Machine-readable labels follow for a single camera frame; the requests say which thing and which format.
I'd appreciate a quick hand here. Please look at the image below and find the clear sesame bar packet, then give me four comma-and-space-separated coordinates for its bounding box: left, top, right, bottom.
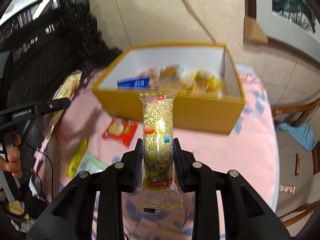
43, 70, 82, 140

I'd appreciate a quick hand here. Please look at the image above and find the yellow corn snack bar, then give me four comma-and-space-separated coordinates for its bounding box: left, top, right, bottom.
66, 138, 88, 178

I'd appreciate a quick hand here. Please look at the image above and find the clear rice bar packet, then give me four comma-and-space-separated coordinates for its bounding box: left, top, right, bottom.
136, 92, 183, 213

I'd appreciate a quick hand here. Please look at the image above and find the pink bag of crackers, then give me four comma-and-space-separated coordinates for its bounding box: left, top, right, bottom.
138, 64, 182, 90

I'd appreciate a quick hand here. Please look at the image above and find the person's left hand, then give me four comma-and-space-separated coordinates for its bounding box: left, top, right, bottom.
0, 133, 22, 179

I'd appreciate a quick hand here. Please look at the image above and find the white red wrapper on floor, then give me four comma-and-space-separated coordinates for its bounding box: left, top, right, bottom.
279, 184, 296, 194

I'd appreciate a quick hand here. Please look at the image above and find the black carved wooden sofa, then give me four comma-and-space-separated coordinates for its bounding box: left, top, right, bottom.
0, 0, 123, 140

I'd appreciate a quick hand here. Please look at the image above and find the green snack packet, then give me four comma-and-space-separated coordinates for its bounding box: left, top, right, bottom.
75, 152, 108, 174

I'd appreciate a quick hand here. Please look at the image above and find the pink patterned tablecloth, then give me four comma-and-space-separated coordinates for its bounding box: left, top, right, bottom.
33, 65, 279, 239

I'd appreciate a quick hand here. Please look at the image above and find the red cookie packet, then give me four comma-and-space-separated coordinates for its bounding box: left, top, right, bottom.
101, 118, 138, 147

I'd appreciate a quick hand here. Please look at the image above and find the blue snack packet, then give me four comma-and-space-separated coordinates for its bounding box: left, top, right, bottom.
117, 76, 150, 90

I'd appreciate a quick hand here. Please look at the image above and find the blue cloth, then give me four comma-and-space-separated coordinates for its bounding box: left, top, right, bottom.
276, 123, 316, 151

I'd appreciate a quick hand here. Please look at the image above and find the framed picture on left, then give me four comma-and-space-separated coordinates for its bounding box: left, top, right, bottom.
1, 0, 42, 25

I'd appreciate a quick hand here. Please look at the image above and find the yellow cardboard box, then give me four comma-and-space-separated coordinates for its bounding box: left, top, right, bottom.
91, 42, 246, 134

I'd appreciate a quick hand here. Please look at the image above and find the wooden chair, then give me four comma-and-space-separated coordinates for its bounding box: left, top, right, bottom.
272, 98, 320, 228

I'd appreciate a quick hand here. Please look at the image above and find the small cardboard box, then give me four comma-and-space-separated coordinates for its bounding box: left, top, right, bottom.
244, 16, 268, 44

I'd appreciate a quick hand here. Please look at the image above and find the framed ink painting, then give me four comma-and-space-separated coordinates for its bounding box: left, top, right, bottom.
245, 0, 319, 63

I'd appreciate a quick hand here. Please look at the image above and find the black cable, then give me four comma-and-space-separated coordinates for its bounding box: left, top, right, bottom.
23, 139, 54, 203

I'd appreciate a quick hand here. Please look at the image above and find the grey power cable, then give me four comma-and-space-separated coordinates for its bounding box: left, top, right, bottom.
176, 0, 217, 45

